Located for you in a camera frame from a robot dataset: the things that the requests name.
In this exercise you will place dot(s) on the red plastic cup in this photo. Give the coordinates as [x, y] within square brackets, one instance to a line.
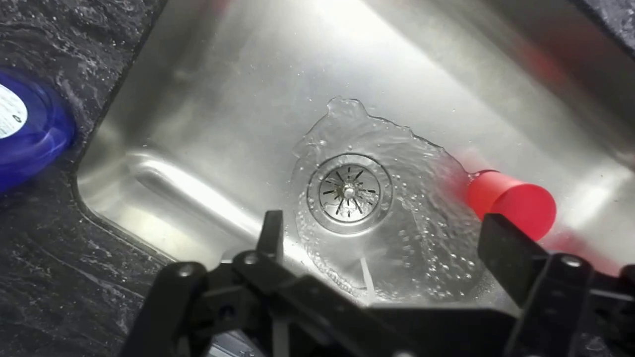
[515, 200]

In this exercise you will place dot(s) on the metal sink drain strainer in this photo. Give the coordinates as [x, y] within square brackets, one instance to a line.
[347, 190]

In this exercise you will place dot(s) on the blue dish soap bottle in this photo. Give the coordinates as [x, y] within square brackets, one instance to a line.
[31, 145]

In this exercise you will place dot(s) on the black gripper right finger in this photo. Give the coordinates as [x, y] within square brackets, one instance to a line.
[508, 254]

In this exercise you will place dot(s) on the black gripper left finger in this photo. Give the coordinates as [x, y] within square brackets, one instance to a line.
[269, 232]

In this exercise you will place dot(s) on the stainless steel sink basin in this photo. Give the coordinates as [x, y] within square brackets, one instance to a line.
[230, 99]

